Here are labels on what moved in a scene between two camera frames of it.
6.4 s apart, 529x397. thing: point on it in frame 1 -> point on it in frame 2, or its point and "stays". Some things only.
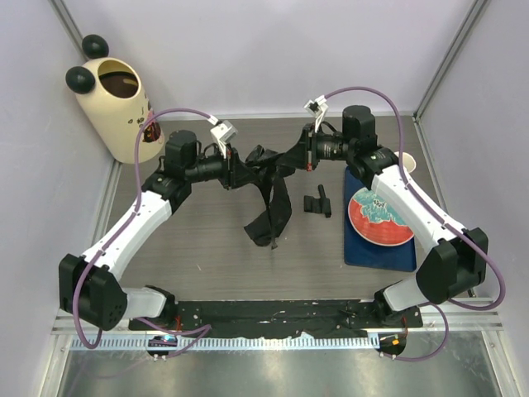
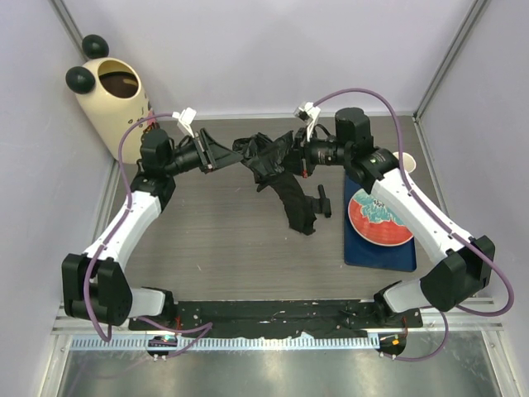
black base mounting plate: (261, 318) stays
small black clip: (317, 205) stays
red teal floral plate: (373, 221) stays
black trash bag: (268, 169) -> (265, 159)
